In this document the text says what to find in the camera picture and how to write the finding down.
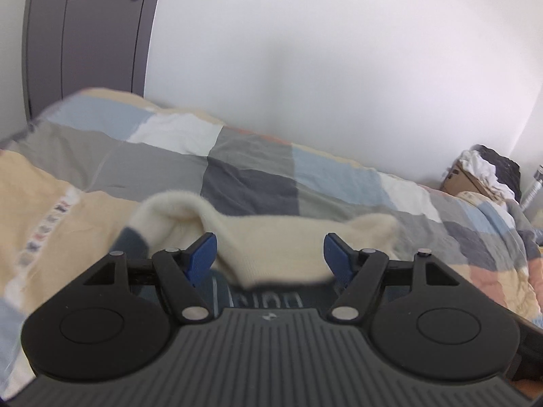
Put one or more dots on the black cloth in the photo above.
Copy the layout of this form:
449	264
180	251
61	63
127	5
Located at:
507	165

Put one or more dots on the patchwork quilt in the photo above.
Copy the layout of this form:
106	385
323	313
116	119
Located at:
250	169

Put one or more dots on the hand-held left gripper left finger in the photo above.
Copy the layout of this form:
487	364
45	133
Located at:
202	254

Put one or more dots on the grey door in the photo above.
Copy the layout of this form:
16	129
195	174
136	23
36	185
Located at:
85	42

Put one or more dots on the white clothes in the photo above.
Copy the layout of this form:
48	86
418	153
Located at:
481	165

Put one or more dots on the cream dark-striped knit sweater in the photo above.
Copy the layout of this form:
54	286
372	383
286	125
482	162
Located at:
263	241

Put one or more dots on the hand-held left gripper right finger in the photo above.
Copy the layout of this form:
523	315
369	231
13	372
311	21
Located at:
337	258

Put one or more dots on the cardboard box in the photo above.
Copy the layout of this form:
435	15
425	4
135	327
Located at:
460	184

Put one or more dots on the metal pole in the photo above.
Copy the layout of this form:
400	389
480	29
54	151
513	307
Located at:
533	188

